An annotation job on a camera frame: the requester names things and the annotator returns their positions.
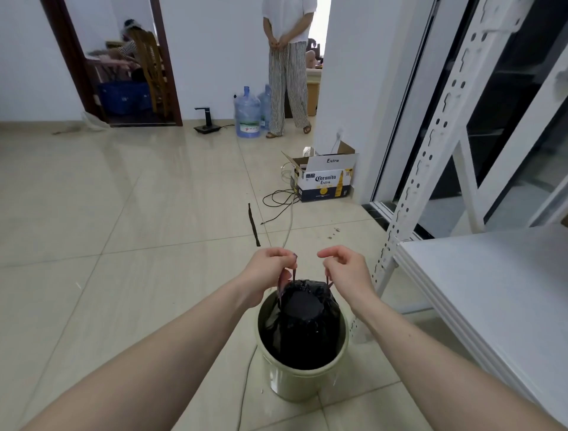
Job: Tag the person's left forearm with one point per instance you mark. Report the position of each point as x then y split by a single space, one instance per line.
155 368

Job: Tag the person's right forearm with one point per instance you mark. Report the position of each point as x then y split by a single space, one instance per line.
443 373

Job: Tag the white trash bin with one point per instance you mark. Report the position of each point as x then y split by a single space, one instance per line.
293 384

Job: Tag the white window frame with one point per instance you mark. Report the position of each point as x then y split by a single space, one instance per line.
408 111

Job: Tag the black water pump stand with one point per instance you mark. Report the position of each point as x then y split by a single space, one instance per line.
206 126

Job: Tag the light wooden cabinet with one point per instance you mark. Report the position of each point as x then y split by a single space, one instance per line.
313 97

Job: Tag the blue plastic crate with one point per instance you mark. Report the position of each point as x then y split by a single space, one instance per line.
120 95

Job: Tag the person's right hand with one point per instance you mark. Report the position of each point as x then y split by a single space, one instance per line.
350 275

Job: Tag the white metal shelving rack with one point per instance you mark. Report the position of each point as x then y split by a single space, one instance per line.
488 288

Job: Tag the black bin liner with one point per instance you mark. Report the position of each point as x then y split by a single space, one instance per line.
306 328

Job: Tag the wooden chair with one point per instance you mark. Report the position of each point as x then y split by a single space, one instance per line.
153 71

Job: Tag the person's left hand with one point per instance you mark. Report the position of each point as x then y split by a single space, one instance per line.
264 275

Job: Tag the white and blue beer carton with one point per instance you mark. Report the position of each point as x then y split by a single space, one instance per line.
324 177

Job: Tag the brown wooden door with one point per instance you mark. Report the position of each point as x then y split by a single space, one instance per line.
168 66

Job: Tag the black drawer cabinet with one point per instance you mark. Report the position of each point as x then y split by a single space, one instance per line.
523 57

